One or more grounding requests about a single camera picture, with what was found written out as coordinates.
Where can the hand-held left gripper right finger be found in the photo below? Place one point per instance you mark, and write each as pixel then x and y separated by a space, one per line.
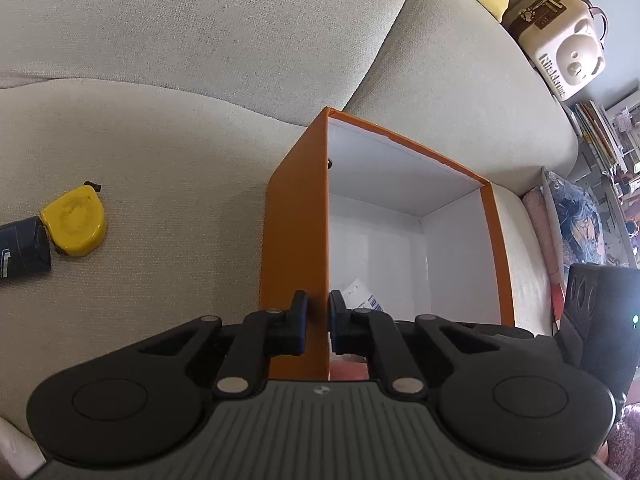
pixel 334 325

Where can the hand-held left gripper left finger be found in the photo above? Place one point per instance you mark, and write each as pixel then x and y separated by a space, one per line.
pixel 300 321

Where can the white cream tube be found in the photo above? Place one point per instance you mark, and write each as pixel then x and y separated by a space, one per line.
pixel 362 296

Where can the orange cardboard box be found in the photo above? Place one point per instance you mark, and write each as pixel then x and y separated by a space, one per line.
pixel 295 220

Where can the pink pillow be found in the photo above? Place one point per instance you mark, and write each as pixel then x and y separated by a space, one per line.
pixel 545 240

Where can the printed blue pillow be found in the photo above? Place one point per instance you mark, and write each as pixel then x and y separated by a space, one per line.
pixel 577 220

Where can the pink fuzzy cloth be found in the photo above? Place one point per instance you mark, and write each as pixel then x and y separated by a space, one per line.
pixel 631 445

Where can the row of books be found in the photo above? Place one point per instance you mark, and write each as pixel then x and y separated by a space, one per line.
pixel 597 135

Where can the yellow tape measure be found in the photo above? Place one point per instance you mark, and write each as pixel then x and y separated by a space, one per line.
pixel 75 220

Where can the beige sofa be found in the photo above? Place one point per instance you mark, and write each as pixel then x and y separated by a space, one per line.
pixel 150 85

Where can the dark green shampoo bottle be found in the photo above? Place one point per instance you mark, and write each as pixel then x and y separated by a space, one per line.
pixel 22 250

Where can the cream panda case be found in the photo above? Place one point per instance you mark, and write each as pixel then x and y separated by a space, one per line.
pixel 560 45

